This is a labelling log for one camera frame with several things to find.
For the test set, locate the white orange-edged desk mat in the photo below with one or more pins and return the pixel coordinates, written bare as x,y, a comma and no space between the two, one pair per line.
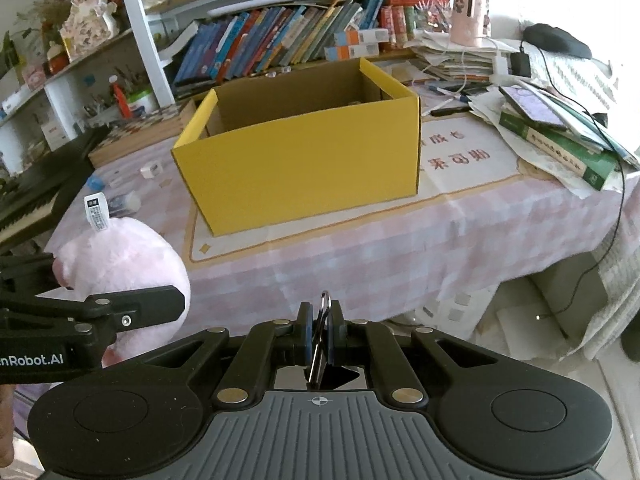
450,170

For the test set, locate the white box red label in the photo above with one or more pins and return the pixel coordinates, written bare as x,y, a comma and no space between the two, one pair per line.
52,135

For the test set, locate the pile of white papers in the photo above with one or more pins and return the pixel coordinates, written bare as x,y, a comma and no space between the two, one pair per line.
450,60

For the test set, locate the pink plastic desk gadget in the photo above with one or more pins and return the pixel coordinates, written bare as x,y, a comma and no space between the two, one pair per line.
467,15

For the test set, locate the white bookshelf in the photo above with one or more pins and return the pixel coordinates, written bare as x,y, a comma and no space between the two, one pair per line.
145,35

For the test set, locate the yellow cardboard box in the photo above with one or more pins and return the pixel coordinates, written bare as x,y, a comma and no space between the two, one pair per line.
300,170

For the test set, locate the row of blue-spined books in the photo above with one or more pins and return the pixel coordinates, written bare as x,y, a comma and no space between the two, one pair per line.
260,40

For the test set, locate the black power adapter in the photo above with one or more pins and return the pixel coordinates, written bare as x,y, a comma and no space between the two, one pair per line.
521,65

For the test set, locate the pen holder with pens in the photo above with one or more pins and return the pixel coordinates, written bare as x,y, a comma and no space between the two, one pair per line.
100,109

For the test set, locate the pink plush toy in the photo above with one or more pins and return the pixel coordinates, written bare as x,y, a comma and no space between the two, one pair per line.
130,260

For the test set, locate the pink small box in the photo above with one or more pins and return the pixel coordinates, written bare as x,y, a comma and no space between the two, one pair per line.
33,74

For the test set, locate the messy paper stack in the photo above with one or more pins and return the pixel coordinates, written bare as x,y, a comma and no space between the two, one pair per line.
590,132

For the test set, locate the red white round figurine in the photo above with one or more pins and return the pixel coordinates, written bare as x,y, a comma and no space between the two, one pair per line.
57,60

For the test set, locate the green-lid white jar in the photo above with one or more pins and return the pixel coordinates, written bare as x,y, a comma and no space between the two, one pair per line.
141,104

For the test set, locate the floral ceramic ornament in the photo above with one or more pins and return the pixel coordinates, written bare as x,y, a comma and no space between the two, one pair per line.
90,25

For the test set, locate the white orange small carton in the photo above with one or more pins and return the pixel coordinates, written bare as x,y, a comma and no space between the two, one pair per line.
362,36
352,53

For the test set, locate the black framed purple tablet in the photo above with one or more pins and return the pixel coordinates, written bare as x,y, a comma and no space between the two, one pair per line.
532,105

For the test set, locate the white power strip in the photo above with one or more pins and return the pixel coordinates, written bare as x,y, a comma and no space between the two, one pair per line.
502,67

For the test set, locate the white printed sheet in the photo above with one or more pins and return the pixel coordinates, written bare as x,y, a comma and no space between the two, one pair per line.
590,85

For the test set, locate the wooden chessboard box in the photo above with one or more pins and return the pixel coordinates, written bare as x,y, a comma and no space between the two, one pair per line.
145,132

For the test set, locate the black marker pen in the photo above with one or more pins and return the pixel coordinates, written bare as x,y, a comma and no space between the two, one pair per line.
450,110

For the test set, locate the black binder clip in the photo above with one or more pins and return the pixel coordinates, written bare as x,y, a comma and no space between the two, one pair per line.
316,360

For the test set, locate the open white paperback book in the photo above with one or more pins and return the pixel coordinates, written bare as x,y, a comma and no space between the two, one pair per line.
177,45

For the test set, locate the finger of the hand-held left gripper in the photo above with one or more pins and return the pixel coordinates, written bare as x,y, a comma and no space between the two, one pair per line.
145,305
25,272

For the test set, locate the black domed object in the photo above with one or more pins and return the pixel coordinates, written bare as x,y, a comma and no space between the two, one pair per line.
557,40

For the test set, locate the small white box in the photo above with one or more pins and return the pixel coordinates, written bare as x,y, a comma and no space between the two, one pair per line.
151,170

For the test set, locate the black electronic keyboard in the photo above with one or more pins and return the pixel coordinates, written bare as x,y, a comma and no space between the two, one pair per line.
45,180

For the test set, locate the red tassel ornament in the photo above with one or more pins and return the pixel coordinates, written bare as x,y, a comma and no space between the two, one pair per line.
120,100

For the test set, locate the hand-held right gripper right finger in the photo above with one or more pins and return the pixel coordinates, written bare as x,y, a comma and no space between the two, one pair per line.
337,335

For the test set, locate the green book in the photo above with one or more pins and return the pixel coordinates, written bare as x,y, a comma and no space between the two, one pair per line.
550,152

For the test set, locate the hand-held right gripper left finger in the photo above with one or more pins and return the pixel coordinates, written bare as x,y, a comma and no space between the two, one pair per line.
306,335

